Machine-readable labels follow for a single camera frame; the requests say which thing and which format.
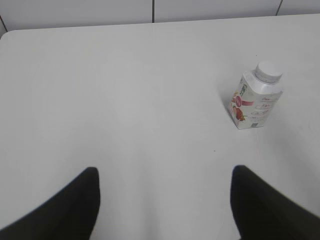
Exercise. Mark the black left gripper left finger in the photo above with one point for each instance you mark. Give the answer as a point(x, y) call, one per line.
point(71, 214)

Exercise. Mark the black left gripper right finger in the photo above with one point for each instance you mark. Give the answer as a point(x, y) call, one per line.
point(260, 212)

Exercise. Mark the white yili changqing bottle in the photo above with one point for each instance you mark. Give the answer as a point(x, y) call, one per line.
point(253, 101)

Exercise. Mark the white bottle cap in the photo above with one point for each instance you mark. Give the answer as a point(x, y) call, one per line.
point(268, 72)

